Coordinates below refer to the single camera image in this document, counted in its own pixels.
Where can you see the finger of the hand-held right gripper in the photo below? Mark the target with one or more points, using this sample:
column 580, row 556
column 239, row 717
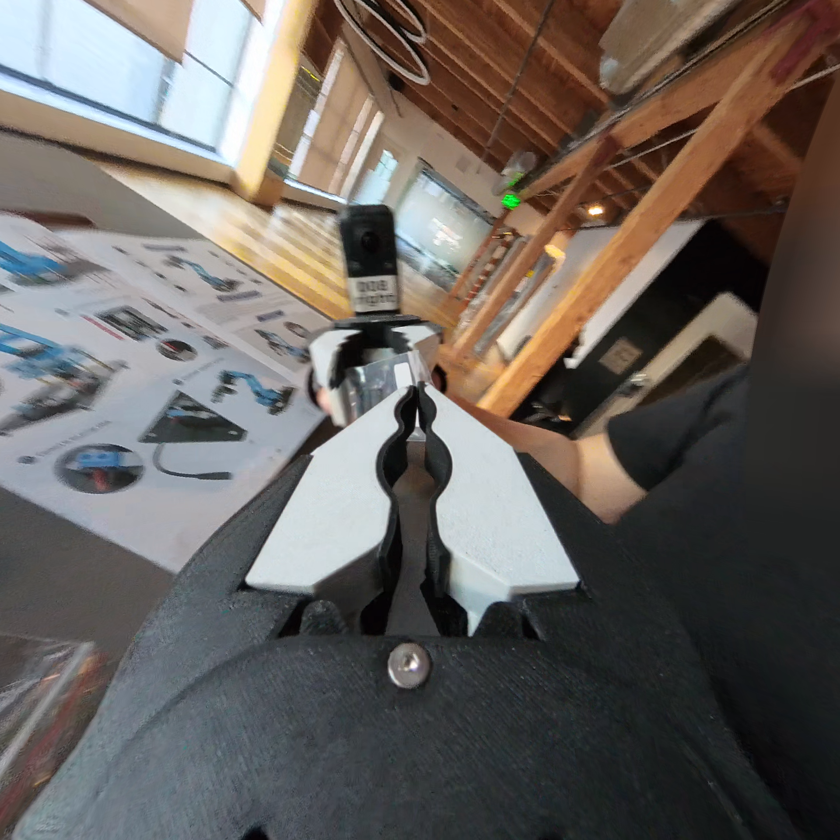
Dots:
column 425, row 351
column 320, row 361

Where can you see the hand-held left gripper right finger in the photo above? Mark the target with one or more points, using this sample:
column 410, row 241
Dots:
column 499, row 512

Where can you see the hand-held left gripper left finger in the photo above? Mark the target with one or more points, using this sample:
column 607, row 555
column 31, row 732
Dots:
column 328, row 499

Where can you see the clear plastic parts bag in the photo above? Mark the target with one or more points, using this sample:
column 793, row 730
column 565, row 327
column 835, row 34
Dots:
column 367, row 394

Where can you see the person's right forearm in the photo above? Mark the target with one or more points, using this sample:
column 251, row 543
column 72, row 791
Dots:
column 564, row 459

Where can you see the grey desk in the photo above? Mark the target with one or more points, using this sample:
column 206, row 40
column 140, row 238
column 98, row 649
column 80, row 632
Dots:
column 65, row 577

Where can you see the printed instruction sheet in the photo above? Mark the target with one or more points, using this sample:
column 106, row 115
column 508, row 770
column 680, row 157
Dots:
column 197, row 499

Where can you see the green exit sign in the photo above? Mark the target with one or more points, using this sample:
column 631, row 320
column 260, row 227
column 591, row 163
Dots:
column 510, row 199

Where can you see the large window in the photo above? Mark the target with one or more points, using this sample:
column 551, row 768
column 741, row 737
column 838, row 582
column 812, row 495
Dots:
column 131, row 59

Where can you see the clear plastic parts case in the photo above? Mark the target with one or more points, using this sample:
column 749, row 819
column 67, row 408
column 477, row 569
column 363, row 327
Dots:
column 39, row 695

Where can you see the glass partition wall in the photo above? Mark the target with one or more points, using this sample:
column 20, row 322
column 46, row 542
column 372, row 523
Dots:
column 439, row 223

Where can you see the grey wall sign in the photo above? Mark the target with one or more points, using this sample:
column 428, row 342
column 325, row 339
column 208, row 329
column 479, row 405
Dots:
column 620, row 358

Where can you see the silver ventilation duct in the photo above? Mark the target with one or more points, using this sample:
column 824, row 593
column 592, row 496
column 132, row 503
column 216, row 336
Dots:
column 656, row 39

